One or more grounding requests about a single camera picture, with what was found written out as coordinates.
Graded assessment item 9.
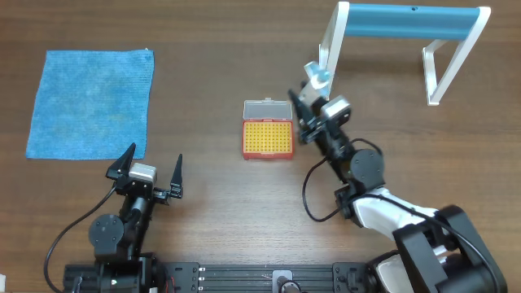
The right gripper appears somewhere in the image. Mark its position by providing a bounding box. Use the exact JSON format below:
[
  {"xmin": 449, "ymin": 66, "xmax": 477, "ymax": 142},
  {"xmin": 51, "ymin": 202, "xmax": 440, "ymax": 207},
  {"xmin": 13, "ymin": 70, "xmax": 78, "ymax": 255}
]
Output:
[{"xmin": 287, "ymin": 89, "xmax": 347, "ymax": 150}]

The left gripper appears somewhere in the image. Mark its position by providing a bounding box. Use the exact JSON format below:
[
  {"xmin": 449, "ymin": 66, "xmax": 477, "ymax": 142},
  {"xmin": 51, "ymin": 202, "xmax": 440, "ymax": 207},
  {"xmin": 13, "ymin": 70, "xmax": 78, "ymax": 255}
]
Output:
[{"xmin": 105, "ymin": 142, "xmax": 185, "ymax": 206}]

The white pipette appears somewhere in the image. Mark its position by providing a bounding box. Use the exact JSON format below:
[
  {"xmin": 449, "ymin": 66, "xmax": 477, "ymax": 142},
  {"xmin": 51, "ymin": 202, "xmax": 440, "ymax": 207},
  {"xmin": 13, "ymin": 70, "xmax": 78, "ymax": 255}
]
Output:
[{"xmin": 303, "ymin": 60, "xmax": 333, "ymax": 107}]

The red and yellow tip box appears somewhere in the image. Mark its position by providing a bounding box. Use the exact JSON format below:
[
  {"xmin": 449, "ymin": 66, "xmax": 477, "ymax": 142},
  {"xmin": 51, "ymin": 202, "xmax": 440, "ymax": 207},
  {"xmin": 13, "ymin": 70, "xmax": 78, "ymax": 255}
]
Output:
[{"xmin": 242, "ymin": 97, "xmax": 295, "ymax": 161}]

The blue cloth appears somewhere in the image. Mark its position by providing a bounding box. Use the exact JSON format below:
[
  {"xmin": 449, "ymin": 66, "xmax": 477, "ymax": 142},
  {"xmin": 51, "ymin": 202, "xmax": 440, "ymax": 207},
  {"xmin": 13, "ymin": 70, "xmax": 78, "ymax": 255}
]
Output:
[{"xmin": 25, "ymin": 49, "xmax": 155, "ymax": 161}]

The white and blue stand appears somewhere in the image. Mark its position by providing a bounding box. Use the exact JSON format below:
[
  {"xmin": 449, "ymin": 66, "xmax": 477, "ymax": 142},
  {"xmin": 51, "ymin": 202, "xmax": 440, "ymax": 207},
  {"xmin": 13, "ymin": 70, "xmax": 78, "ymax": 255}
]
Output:
[{"xmin": 318, "ymin": 1, "xmax": 493, "ymax": 107}]

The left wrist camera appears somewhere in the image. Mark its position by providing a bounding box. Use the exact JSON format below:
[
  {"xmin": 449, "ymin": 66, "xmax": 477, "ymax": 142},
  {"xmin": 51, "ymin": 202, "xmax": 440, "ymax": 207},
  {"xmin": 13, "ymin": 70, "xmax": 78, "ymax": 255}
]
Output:
[{"xmin": 128, "ymin": 162, "xmax": 158, "ymax": 185}]

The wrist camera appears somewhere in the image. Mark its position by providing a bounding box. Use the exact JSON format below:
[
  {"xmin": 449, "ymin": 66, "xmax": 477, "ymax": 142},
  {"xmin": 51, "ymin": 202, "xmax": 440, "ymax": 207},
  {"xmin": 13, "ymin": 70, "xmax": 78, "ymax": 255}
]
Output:
[
  {"xmin": 320, "ymin": 95, "xmax": 352, "ymax": 124},
  {"xmin": 128, "ymin": 162, "xmax": 158, "ymax": 185}
]

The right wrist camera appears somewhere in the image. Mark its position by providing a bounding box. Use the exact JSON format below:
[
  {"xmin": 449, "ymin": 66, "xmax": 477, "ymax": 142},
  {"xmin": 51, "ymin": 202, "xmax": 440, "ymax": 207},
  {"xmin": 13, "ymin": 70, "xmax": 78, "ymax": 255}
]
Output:
[{"xmin": 320, "ymin": 95, "xmax": 352, "ymax": 124}]

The black cable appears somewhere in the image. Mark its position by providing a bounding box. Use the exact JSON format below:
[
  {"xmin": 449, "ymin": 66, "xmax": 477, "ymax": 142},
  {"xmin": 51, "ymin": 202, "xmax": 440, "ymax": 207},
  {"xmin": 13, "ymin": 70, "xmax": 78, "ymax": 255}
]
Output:
[
  {"xmin": 43, "ymin": 183, "xmax": 119, "ymax": 293},
  {"xmin": 301, "ymin": 138, "xmax": 383, "ymax": 223}
]

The mounting rail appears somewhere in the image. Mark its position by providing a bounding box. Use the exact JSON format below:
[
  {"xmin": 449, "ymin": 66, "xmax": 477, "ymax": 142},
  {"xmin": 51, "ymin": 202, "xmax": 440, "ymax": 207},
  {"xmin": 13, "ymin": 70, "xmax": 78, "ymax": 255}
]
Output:
[{"xmin": 63, "ymin": 262, "xmax": 374, "ymax": 293}]

